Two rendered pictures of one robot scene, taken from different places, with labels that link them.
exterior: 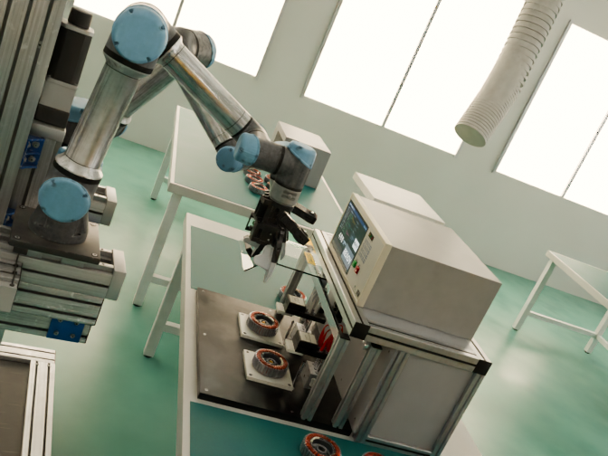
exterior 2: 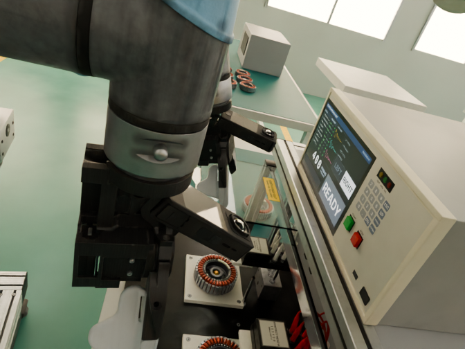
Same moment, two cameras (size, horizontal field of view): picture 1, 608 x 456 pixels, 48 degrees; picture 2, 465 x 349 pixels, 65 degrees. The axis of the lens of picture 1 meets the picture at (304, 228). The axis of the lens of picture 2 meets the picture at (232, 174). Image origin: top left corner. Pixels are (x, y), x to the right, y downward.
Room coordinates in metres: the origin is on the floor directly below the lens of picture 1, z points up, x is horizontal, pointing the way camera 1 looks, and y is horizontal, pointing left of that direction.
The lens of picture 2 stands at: (1.44, 0.00, 1.51)
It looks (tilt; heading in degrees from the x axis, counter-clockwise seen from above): 31 degrees down; 3
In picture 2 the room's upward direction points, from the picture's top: 18 degrees clockwise
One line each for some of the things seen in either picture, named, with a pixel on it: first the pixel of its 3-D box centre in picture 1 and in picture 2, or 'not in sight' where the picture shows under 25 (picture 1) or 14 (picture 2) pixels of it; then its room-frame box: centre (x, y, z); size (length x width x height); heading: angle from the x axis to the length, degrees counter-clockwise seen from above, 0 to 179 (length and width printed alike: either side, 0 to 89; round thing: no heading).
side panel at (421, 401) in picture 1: (417, 405); not in sight; (1.82, -0.51, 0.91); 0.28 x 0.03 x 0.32; 107
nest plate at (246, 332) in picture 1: (260, 329); (213, 280); (2.13, 0.00, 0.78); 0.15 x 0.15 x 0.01; 17
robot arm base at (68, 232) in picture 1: (62, 213); not in sight; (1.66, 0.60, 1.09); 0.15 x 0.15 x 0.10
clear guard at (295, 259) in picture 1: (289, 261); (242, 198); (2.16, 0.00, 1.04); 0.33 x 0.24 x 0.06; 107
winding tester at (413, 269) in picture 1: (408, 262); (436, 201); (2.09, -0.35, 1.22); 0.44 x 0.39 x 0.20; 17
